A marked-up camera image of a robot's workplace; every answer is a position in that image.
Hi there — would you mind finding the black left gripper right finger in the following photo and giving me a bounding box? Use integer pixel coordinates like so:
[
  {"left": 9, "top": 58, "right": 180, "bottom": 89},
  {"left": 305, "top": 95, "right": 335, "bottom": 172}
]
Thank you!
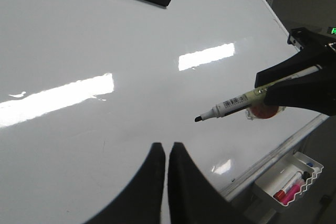
[{"left": 167, "top": 142, "right": 249, "bottom": 223}]

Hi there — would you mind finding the red marker in tray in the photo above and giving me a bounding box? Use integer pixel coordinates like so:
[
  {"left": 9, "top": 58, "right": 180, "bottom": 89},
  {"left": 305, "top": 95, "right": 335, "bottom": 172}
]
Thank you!
[{"left": 273, "top": 172, "right": 302, "bottom": 201}]

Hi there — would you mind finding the pink marker in tray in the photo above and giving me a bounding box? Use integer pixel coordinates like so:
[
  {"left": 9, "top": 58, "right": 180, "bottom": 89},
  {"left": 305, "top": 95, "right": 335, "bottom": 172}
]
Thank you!
[{"left": 280, "top": 179, "right": 305, "bottom": 206}]

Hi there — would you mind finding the white whiteboard marker pen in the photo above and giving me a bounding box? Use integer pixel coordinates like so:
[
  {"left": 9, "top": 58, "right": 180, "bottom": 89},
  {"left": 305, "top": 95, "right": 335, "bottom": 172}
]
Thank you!
[{"left": 194, "top": 65, "right": 321, "bottom": 122}]

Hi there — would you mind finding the black marker in tray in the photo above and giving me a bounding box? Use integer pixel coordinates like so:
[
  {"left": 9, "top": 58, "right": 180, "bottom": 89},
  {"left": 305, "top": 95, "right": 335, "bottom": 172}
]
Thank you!
[{"left": 301, "top": 171, "right": 311, "bottom": 182}]

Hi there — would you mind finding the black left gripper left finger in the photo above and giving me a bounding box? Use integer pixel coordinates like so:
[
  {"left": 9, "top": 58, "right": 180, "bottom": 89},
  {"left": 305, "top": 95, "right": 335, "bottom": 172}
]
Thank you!
[{"left": 86, "top": 143, "right": 165, "bottom": 223}]

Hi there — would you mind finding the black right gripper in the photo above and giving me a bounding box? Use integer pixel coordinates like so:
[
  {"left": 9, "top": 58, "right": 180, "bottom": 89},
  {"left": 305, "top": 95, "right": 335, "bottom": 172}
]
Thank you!
[{"left": 255, "top": 27, "right": 335, "bottom": 116}]

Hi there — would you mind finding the white marker tray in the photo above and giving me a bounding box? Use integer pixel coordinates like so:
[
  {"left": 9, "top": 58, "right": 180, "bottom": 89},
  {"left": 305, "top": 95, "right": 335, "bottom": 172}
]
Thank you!
[{"left": 253, "top": 152, "right": 324, "bottom": 213}]

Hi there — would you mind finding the white whiteboard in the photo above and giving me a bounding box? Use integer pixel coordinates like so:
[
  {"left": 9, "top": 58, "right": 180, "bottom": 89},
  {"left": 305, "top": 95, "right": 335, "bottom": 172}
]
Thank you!
[{"left": 1, "top": 0, "right": 327, "bottom": 223}]

